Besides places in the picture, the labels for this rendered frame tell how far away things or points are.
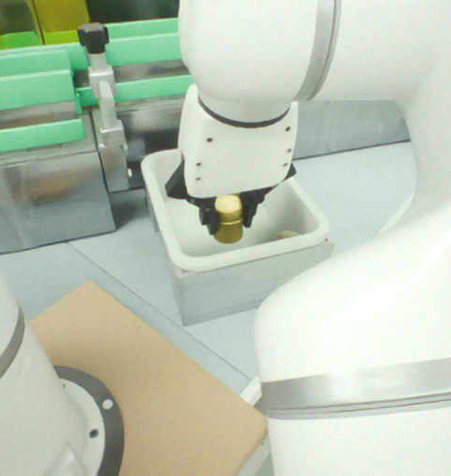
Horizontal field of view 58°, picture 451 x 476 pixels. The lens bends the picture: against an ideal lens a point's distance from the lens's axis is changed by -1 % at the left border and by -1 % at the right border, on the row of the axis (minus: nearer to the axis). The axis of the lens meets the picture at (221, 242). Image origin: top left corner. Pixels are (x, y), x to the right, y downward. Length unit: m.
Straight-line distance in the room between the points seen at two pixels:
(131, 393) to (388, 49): 0.33
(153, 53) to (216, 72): 0.40
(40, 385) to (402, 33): 0.27
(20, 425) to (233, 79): 0.22
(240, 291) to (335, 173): 0.33
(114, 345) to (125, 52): 0.37
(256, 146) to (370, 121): 0.44
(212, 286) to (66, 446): 0.19
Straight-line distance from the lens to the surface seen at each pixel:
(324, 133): 0.72
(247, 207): 0.44
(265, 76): 0.19
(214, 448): 0.37
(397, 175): 0.74
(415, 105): 0.24
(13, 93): 0.50
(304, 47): 0.19
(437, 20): 0.22
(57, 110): 0.51
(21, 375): 0.26
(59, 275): 0.54
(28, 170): 0.52
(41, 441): 0.31
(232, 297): 0.44
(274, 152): 0.36
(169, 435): 0.37
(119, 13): 0.79
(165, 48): 0.59
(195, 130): 0.33
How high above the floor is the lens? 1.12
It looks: 42 degrees down
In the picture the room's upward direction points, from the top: straight up
